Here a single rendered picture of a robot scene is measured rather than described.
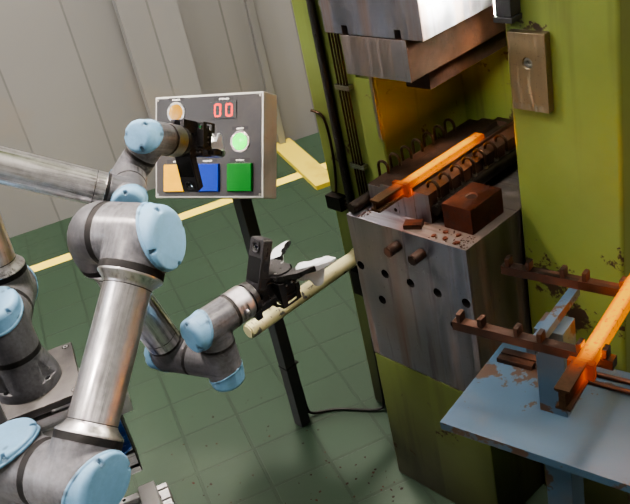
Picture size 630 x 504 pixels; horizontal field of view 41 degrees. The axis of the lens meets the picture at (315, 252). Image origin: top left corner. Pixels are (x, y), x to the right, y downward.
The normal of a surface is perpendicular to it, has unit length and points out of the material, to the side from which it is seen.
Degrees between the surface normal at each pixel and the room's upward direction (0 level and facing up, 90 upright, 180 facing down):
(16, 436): 7
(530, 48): 90
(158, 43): 90
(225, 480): 0
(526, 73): 90
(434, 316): 90
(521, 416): 0
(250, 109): 60
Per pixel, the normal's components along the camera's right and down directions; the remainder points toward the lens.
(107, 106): 0.37, 0.41
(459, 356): -0.71, 0.47
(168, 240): 0.91, -0.07
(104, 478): 0.85, 0.19
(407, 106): 0.68, 0.25
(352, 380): -0.20, -0.84
